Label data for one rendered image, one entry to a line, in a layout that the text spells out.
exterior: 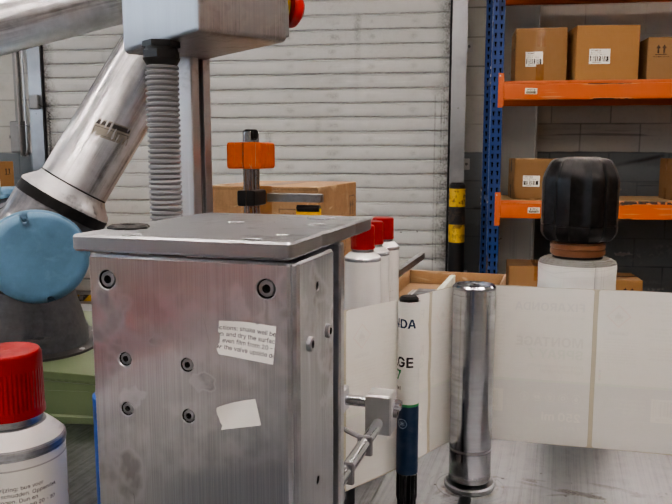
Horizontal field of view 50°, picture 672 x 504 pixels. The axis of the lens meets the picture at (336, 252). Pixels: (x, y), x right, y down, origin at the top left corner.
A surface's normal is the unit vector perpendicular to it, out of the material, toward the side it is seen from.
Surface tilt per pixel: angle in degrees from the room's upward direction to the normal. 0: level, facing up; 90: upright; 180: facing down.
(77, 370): 4
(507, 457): 0
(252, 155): 90
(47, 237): 100
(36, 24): 113
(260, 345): 90
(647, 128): 90
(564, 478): 0
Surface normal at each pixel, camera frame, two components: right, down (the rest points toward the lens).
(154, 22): -0.79, 0.08
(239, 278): -0.30, 0.13
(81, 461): 0.00, -0.99
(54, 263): 0.35, 0.30
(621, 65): -0.07, 0.15
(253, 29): 0.61, 0.11
